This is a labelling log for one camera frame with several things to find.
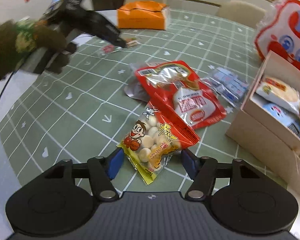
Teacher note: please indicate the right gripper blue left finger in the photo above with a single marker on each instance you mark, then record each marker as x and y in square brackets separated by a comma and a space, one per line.
[114, 162]

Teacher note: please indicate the small red yellow snack packet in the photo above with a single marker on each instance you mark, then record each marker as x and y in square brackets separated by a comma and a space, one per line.
[110, 48]

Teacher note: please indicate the orange paper box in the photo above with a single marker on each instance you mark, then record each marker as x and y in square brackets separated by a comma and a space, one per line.
[144, 15]

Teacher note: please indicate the white red bunny bag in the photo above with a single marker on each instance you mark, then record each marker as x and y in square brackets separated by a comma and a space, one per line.
[279, 31]

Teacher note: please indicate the beige dining chair right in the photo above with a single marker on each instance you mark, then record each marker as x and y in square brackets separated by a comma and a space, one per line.
[241, 12]

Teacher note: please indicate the beige cardboard gift box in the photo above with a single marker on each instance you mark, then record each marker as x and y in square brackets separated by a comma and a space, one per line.
[266, 138]

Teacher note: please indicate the blue monster snack packet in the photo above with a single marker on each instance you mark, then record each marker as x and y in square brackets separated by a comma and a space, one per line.
[287, 119]

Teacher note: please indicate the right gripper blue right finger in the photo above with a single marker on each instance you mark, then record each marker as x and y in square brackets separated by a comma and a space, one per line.
[190, 163]

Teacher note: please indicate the white round cake packet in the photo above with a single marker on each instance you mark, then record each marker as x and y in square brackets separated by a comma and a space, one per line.
[280, 93]

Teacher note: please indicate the large red snack bag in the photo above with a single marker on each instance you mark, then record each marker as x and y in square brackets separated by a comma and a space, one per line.
[180, 87]

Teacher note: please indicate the left hand camouflage glove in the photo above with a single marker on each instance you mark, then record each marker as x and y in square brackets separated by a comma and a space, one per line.
[20, 39]

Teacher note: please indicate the blue white candy packet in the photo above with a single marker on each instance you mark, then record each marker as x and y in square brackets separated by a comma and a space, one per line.
[227, 84]

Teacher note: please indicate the green grid tablecloth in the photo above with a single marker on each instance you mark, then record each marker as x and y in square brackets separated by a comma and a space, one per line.
[84, 111]

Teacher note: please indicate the red yellow milk balls bag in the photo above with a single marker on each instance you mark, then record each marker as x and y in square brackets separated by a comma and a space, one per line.
[156, 135]

